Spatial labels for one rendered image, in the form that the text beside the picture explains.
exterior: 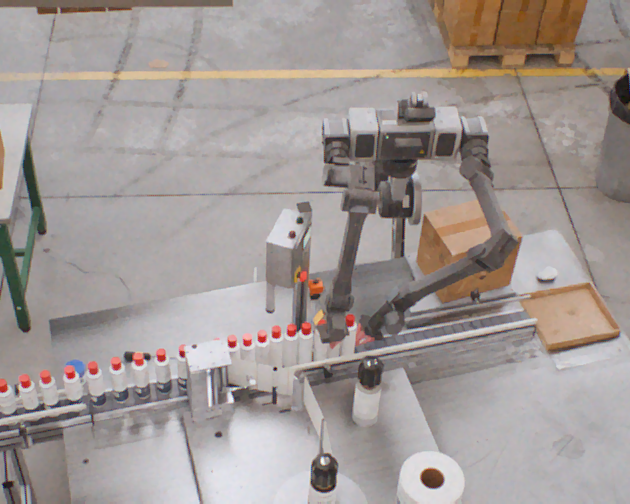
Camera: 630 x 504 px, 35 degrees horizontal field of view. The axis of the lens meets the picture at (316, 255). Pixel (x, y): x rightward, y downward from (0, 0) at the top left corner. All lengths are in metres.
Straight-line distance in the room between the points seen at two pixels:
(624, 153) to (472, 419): 2.47
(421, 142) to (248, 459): 1.26
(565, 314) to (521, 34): 3.01
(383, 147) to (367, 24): 3.43
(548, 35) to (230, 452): 4.12
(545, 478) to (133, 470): 1.37
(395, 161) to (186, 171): 2.25
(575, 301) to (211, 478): 1.61
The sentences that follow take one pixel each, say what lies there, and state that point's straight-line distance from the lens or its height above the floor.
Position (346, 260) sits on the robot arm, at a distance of 3.18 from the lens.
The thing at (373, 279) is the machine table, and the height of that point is 0.83.
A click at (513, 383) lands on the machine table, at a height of 0.83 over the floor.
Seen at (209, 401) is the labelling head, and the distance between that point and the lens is 3.42.
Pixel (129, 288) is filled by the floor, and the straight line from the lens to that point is 5.07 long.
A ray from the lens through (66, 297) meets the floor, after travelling 5.08.
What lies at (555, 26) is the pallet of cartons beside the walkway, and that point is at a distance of 6.69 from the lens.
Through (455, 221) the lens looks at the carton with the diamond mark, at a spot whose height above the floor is 1.12.
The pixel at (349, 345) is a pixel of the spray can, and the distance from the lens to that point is 3.55.
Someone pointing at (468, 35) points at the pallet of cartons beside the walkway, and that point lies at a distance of 6.55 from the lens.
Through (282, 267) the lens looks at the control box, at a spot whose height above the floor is 1.38.
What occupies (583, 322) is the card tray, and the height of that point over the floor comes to 0.83.
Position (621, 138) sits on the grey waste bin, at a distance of 5.61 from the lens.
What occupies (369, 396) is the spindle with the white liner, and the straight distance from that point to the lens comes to 3.31.
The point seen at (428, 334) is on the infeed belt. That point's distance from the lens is 3.73.
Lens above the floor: 3.69
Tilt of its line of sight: 45 degrees down
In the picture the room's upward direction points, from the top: 3 degrees clockwise
